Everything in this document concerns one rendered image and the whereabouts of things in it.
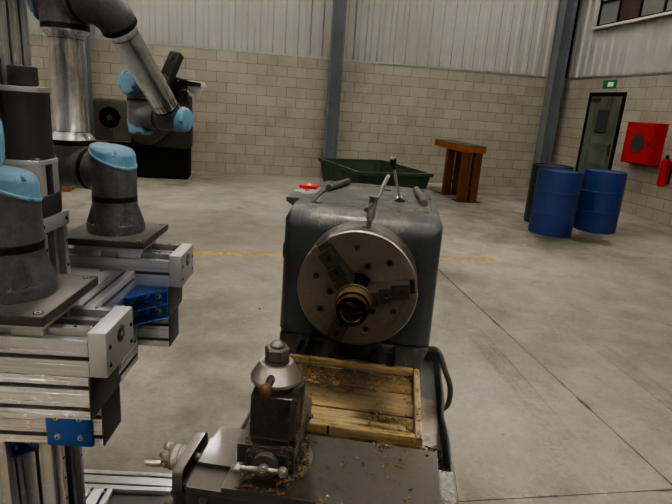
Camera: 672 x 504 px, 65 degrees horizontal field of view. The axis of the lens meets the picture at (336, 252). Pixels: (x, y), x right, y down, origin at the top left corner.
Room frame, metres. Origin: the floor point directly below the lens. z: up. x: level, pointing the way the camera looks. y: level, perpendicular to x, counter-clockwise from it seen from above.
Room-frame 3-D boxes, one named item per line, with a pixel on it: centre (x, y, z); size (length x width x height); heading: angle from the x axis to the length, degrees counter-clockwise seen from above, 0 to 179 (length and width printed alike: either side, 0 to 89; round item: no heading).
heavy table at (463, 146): (10.23, -2.18, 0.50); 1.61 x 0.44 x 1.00; 10
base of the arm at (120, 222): (1.42, 0.61, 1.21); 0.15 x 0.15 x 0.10
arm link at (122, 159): (1.42, 0.62, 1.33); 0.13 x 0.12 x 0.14; 70
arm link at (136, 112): (1.70, 0.63, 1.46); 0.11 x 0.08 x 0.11; 70
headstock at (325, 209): (1.74, -0.09, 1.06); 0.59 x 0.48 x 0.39; 174
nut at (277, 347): (0.74, 0.08, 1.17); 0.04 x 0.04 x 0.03
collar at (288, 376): (0.74, 0.08, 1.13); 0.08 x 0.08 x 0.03
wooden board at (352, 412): (1.09, -0.04, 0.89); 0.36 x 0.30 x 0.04; 84
